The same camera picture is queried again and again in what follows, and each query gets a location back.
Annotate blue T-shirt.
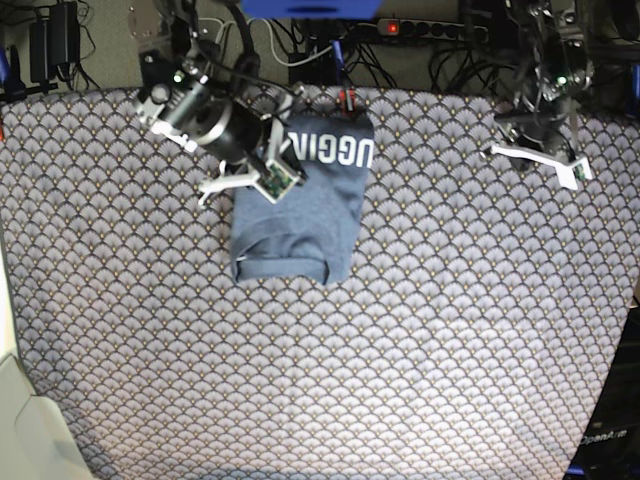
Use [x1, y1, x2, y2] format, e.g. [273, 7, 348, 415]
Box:
[230, 115, 375, 285]

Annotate black power adapter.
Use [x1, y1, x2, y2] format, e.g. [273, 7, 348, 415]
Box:
[29, 1, 80, 83]

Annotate black power strip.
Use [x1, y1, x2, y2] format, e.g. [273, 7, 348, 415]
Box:
[376, 18, 467, 41]

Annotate white cable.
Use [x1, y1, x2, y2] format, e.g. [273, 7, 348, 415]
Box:
[199, 17, 335, 71]

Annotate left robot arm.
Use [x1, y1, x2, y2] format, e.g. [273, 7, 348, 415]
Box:
[495, 1, 594, 163]

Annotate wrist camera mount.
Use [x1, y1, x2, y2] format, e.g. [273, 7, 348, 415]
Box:
[196, 83, 309, 207]
[482, 144, 594, 190]

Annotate white plastic bin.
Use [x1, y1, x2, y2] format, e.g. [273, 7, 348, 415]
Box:
[1, 353, 93, 479]

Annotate red table clamp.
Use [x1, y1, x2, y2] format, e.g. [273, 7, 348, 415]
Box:
[339, 87, 357, 116]

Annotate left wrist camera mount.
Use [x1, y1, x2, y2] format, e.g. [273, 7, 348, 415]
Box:
[482, 144, 594, 190]

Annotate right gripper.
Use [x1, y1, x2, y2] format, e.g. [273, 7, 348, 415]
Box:
[136, 74, 270, 165]

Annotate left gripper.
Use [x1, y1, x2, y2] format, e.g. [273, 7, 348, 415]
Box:
[492, 74, 593, 160]

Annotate fan-patterned table cloth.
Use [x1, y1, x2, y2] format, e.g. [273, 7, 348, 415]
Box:
[1, 89, 639, 479]

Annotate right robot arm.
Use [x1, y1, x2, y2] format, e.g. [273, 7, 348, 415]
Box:
[128, 1, 268, 170]

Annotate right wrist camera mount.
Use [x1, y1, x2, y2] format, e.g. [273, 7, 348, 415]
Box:
[196, 83, 309, 207]

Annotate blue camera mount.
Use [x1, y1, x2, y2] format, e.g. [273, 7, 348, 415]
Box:
[241, 0, 381, 19]

